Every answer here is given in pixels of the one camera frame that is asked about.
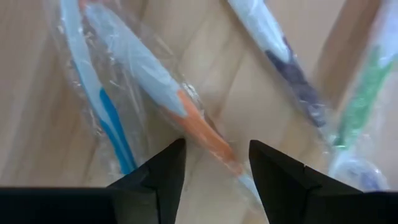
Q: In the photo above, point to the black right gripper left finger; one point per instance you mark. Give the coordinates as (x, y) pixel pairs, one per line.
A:
(155, 193)

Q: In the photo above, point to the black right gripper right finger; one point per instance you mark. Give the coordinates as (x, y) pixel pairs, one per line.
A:
(289, 199)

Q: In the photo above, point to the orange toothbrush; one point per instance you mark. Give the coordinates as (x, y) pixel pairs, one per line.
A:
(199, 127)

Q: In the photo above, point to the blue toothbrush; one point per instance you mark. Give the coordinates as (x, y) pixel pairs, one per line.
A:
(107, 112)

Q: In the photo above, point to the wrapped green toothbrush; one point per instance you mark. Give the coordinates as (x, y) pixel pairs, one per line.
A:
(360, 105)

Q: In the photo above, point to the wrapped purple toothbrush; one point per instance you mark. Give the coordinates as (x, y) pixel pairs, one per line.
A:
(292, 71)

